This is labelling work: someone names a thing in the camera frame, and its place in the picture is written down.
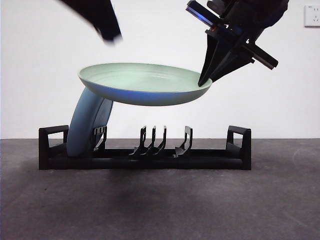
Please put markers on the green plate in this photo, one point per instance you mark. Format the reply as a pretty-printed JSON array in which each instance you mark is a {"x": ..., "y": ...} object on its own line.
[{"x": 140, "y": 77}]

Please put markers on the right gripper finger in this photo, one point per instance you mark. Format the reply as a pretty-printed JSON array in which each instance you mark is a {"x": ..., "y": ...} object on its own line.
[
  {"x": 210, "y": 60},
  {"x": 232, "y": 60}
]

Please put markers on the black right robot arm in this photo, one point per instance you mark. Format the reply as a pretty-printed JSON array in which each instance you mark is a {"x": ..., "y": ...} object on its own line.
[{"x": 262, "y": 10}]

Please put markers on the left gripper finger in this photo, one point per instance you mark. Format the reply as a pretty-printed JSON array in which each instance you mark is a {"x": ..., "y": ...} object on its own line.
[{"x": 100, "y": 17}]

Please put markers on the black plate rack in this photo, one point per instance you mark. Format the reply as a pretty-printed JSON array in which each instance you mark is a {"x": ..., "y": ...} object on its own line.
[{"x": 150, "y": 162}]

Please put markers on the blue plate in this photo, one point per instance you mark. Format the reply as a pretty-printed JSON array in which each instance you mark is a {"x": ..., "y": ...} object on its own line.
[{"x": 77, "y": 130}]

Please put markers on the white wall socket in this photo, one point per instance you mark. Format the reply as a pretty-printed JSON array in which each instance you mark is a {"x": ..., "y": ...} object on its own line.
[{"x": 312, "y": 16}]

